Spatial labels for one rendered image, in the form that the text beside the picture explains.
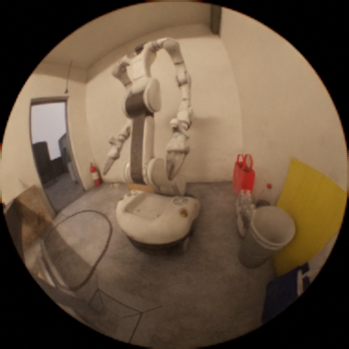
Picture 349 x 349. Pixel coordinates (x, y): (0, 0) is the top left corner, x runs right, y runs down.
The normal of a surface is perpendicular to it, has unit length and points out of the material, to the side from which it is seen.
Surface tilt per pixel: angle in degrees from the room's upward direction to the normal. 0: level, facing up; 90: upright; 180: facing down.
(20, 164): 90
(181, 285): 0
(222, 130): 90
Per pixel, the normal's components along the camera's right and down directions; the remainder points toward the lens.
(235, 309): -0.12, -0.92
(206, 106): -0.22, 0.40
